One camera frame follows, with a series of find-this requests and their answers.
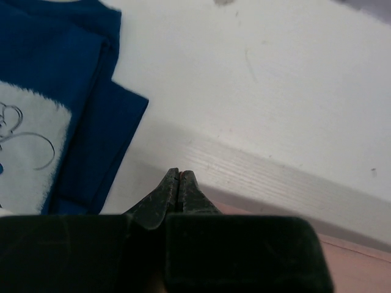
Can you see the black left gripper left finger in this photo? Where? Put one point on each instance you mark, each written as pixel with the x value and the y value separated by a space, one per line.
pixel 88 253

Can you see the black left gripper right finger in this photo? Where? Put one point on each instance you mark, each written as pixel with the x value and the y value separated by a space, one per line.
pixel 208 251

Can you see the folded blue printed t-shirt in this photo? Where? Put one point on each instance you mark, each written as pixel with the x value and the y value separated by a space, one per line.
pixel 65 124

